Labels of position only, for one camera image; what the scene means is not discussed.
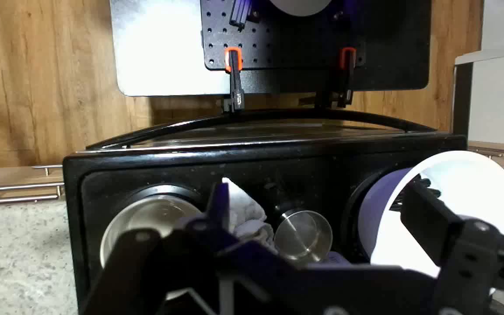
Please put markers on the large white dish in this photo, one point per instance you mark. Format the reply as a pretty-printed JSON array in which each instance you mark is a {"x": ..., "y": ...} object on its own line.
[{"x": 473, "y": 185}]

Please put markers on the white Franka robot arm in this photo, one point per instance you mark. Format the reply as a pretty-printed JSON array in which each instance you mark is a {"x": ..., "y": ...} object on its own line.
[{"x": 301, "y": 5}]

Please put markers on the white furniture panel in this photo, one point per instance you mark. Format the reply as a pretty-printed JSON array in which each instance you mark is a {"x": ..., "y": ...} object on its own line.
[{"x": 502, "y": 98}]

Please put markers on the small pale round bowl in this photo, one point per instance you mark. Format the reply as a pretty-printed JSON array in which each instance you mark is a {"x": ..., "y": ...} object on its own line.
[{"x": 147, "y": 211}]

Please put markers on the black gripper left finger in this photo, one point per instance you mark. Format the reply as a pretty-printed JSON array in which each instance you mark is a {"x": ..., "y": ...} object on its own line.
[{"x": 147, "y": 262}]

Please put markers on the black electric stove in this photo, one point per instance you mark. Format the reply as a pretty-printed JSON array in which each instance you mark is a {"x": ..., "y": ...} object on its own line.
[{"x": 298, "y": 157}]

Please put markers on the crumpled white cloth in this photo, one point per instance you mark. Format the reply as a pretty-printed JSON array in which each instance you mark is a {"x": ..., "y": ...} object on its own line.
[{"x": 245, "y": 211}]

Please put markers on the small steel bowl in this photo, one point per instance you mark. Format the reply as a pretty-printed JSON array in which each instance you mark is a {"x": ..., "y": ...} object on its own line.
[{"x": 305, "y": 236}]

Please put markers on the grey flat base board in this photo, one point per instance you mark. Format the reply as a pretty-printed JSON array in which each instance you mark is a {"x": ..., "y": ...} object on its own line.
[{"x": 158, "y": 45}]

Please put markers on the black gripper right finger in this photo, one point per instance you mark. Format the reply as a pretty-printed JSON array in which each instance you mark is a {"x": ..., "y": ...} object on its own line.
[{"x": 473, "y": 255}]

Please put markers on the black pegboard base plate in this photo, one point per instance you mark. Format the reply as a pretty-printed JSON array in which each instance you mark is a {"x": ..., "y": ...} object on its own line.
[{"x": 263, "y": 35}]

